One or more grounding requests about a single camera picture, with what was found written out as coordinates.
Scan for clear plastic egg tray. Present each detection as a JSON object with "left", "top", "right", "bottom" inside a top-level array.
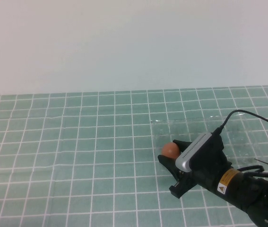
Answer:
[{"left": 149, "top": 113, "right": 259, "bottom": 171}]

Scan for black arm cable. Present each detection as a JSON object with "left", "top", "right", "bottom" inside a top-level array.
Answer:
[{"left": 236, "top": 165, "right": 267, "bottom": 178}]

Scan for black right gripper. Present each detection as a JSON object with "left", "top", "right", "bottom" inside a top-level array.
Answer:
[{"left": 158, "top": 136, "right": 233, "bottom": 198}]

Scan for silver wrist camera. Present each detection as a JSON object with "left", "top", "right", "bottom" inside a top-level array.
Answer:
[{"left": 175, "top": 132, "right": 216, "bottom": 172}]

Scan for brown egg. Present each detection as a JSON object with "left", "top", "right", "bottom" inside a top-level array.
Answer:
[{"left": 161, "top": 142, "right": 181, "bottom": 159}]

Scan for green checked tablecloth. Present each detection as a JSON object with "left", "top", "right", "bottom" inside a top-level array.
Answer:
[{"left": 0, "top": 85, "right": 268, "bottom": 227}]

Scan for black camera cable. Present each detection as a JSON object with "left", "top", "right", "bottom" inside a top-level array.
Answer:
[{"left": 213, "top": 110, "right": 268, "bottom": 139}]

